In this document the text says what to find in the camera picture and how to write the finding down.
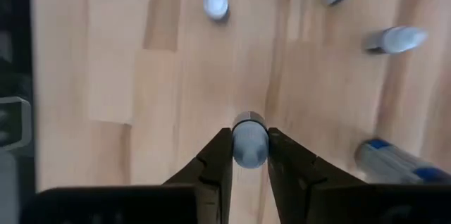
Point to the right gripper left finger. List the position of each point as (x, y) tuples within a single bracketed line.
[(215, 174)]

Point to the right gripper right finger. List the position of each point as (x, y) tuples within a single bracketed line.
[(292, 181)]

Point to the large blue food colouring bottle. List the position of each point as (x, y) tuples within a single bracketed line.
[(391, 164)]

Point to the grey table-level camera box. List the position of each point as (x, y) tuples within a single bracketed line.
[(15, 122)]

